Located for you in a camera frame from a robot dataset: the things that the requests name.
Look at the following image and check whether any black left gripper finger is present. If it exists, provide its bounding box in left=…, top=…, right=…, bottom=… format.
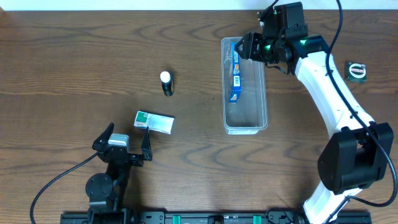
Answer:
left=141, top=127, right=152, bottom=161
left=92, top=123, right=114, bottom=149

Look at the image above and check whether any blue Kool Fever box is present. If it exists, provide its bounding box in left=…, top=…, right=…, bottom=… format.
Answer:
left=229, top=42, right=242, bottom=103

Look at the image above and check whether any green round tin box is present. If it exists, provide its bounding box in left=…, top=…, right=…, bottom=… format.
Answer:
left=345, top=61, right=367, bottom=83

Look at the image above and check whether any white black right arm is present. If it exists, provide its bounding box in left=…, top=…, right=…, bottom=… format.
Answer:
left=164, top=2, right=394, bottom=223

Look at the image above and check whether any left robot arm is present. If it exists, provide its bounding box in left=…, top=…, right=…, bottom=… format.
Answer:
left=85, top=123, right=144, bottom=224

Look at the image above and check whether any clear plastic container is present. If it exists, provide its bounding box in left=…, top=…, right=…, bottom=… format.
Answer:
left=221, top=37, right=268, bottom=135

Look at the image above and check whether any dark bottle white cap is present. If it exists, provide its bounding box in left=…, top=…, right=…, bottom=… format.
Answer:
left=160, top=71, right=174, bottom=96

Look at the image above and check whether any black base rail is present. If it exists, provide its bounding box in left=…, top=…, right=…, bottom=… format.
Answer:
left=60, top=210, right=373, bottom=224

